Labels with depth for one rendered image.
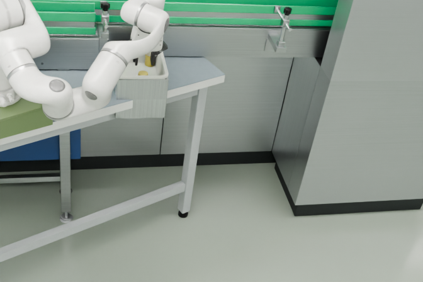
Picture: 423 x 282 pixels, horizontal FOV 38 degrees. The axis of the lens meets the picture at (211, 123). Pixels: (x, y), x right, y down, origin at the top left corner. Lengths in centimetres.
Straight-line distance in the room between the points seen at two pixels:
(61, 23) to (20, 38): 42
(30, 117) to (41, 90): 27
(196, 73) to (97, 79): 63
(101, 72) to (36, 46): 19
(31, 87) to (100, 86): 18
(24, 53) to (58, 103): 17
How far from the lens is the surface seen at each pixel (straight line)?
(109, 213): 243
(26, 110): 188
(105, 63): 170
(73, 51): 216
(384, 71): 243
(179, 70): 224
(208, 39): 230
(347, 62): 233
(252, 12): 231
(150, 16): 179
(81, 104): 177
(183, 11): 225
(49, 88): 164
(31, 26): 177
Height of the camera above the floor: 192
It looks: 36 degrees down
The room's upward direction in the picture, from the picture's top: 9 degrees clockwise
